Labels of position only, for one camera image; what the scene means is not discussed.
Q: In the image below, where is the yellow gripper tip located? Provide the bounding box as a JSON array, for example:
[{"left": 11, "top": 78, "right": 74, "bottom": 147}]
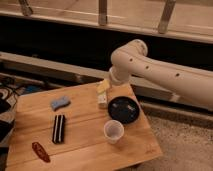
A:
[{"left": 97, "top": 79, "right": 111, "bottom": 94}]

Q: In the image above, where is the white plastic bottle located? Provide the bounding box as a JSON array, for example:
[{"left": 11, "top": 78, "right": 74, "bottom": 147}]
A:
[{"left": 98, "top": 91, "right": 108, "bottom": 108}]

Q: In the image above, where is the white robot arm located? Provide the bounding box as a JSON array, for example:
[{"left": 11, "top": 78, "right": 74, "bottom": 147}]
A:
[{"left": 109, "top": 39, "right": 213, "bottom": 111}]

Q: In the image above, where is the black round plate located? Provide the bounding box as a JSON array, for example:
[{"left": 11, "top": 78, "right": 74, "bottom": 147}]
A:
[{"left": 108, "top": 96, "right": 140, "bottom": 124}]

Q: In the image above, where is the clear plastic cup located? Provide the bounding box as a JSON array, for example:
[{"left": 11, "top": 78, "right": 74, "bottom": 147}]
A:
[{"left": 103, "top": 120, "right": 124, "bottom": 144}]

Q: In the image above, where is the black and white eraser block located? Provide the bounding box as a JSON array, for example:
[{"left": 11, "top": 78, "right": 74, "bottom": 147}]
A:
[{"left": 52, "top": 115, "right": 66, "bottom": 144}]

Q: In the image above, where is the wooden board table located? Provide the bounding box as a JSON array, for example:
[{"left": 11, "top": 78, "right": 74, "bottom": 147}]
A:
[{"left": 5, "top": 81, "right": 164, "bottom": 171}]

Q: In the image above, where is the red brown spoon rest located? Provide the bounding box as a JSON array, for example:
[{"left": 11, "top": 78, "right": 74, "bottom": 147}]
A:
[{"left": 32, "top": 142, "right": 50, "bottom": 163}]

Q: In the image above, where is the metal rail beam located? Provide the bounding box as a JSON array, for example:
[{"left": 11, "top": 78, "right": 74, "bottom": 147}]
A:
[{"left": 0, "top": 52, "right": 180, "bottom": 102}]

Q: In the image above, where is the black cables and clutter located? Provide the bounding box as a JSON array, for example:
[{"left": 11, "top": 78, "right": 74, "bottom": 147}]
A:
[{"left": 0, "top": 76, "right": 26, "bottom": 148}]

